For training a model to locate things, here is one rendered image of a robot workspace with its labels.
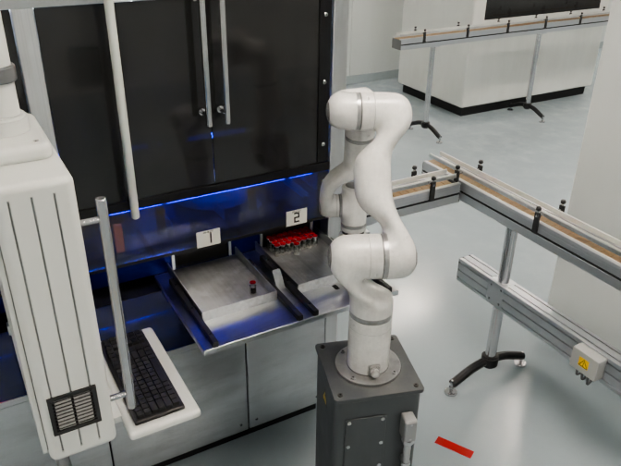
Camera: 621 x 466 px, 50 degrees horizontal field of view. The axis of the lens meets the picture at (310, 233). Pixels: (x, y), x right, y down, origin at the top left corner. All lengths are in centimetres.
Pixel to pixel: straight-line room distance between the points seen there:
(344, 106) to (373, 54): 635
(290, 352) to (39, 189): 152
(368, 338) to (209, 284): 68
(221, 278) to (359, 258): 75
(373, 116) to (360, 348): 63
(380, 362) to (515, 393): 150
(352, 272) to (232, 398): 116
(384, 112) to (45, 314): 96
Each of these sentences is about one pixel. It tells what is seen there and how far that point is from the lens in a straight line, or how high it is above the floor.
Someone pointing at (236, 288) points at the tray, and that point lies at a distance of 226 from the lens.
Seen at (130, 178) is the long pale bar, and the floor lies 132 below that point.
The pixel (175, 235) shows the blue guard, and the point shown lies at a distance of 224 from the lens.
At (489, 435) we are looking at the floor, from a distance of 308.
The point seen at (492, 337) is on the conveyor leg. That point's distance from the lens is 319.
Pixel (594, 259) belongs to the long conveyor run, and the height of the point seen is 91.
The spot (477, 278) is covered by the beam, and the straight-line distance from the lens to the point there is 312.
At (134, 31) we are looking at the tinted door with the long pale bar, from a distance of 201.
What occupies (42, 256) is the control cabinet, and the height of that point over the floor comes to 138.
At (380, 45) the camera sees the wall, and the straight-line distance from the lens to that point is 813.
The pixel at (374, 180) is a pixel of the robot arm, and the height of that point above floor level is 141.
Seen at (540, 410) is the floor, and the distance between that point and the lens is 327.
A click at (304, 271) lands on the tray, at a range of 234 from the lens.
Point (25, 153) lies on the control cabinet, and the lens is 157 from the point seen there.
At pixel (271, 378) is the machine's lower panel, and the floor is 32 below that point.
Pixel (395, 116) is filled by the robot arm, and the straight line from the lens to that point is 177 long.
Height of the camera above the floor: 210
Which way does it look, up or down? 28 degrees down
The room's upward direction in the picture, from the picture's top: 1 degrees clockwise
